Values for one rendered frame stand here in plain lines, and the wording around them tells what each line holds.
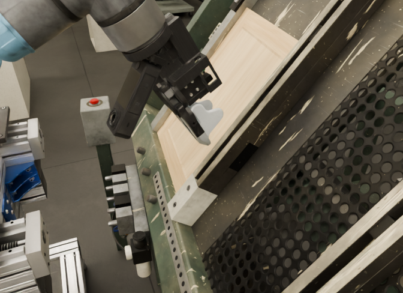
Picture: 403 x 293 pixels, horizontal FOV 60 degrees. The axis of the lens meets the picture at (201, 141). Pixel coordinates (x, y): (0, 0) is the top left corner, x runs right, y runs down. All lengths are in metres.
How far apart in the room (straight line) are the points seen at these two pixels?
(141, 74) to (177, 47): 0.06
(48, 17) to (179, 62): 0.17
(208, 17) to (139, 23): 1.08
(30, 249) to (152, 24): 0.62
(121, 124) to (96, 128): 1.07
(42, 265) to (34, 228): 0.09
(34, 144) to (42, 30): 0.88
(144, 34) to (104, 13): 0.05
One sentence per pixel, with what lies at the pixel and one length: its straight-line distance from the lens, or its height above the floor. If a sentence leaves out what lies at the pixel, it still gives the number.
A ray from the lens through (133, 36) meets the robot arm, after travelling 0.44.
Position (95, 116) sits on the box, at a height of 0.90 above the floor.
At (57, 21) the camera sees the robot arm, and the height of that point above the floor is 1.53.
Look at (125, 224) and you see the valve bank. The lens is 1.26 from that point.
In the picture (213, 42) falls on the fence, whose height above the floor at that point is 1.23.
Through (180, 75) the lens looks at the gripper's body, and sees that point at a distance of 0.48.
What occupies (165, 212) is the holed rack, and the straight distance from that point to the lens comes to 1.04.
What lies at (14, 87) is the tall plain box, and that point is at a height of 0.31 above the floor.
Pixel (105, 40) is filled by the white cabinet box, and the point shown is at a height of 0.14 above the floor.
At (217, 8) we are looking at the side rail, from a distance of 1.51.
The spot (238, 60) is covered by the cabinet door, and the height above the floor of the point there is 1.22.
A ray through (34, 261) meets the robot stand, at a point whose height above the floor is 0.96.
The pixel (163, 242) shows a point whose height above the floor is 0.85.
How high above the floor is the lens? 1.64
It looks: 34 degrees down
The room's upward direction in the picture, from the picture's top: straight up
